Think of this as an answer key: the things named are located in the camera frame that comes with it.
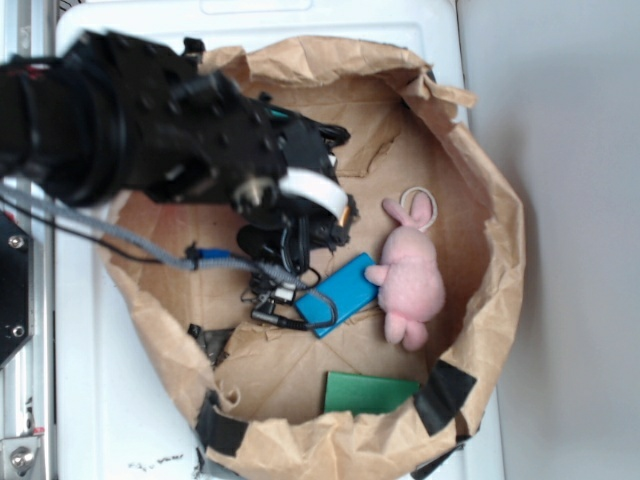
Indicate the green rectangular block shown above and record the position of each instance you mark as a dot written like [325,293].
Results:
[362,394]

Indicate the pink plush bunny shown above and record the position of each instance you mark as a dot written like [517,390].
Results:
[411,287]

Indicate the aluminium frame rail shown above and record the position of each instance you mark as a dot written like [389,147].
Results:
[28,419]

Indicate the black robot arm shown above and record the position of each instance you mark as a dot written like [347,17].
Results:
[121,113]

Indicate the black metal bracket plate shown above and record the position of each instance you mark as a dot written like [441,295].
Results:
[15,288]

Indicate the blue rectangular block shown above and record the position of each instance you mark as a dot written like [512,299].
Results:
[347,288]

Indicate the brown paper lined bin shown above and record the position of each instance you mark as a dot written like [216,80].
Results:
[255,394]

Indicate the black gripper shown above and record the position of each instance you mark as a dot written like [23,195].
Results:
[271,165]

